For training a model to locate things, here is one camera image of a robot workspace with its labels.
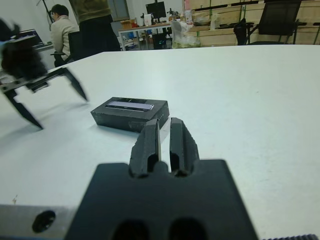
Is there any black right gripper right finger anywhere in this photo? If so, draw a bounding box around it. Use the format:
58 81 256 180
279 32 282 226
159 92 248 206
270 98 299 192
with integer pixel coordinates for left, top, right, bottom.
169 117 201 177

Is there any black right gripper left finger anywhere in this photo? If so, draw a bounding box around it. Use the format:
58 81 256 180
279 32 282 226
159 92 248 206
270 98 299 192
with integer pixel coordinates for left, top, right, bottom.
128 118 161 178

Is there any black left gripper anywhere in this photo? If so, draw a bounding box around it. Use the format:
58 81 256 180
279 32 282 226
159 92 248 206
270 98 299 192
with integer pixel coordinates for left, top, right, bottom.
0 39 90 130

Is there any black box lid with print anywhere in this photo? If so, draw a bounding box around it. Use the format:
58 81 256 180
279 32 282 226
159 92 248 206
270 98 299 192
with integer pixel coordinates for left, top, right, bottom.
90 96 171 133

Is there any brown cardboard box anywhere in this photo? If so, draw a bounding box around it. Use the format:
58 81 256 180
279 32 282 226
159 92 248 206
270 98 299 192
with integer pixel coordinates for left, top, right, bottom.
119 19 137 30

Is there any black desk chair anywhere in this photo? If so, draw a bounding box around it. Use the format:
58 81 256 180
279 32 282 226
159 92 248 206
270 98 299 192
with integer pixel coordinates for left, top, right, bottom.
50 31 81 68

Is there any open laptop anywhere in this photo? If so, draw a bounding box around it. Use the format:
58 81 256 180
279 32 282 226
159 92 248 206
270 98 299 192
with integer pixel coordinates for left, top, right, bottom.
9 28 50 50

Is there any seated person beige jacket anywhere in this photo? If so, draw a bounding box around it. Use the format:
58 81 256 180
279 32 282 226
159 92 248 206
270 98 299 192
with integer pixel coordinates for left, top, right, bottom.
49 3 81 67

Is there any person in black trousers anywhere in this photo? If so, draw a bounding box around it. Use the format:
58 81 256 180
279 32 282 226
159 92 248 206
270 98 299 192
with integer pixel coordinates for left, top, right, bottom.
68 0 123 53

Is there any computer tower green light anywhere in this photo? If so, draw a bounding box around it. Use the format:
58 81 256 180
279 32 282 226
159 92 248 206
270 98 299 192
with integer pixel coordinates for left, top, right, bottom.
151 33 168 50

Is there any grey window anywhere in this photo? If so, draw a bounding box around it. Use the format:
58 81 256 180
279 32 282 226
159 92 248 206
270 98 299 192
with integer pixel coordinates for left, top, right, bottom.
108 0 131 22

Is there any yellow-green plastic bag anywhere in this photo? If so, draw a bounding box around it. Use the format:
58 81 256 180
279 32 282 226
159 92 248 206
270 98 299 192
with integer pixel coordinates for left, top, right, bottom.
171 19 201 50

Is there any wooden rack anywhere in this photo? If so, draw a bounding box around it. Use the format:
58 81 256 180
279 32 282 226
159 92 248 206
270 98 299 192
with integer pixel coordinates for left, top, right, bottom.
184 0 320 47

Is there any white work desk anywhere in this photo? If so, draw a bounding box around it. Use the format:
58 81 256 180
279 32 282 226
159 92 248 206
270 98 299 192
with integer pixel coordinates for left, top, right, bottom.
117 21 176 51

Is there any pink carton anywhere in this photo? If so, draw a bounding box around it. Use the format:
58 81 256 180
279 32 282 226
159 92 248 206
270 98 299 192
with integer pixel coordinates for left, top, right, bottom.
183 0 194 25

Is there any black computer monitor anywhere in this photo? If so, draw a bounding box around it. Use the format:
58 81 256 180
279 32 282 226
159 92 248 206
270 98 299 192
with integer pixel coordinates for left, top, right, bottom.
145 1 168 25

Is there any black office chair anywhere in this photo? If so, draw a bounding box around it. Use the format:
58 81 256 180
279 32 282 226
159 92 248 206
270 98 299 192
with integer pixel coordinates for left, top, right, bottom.
246 0 308 46

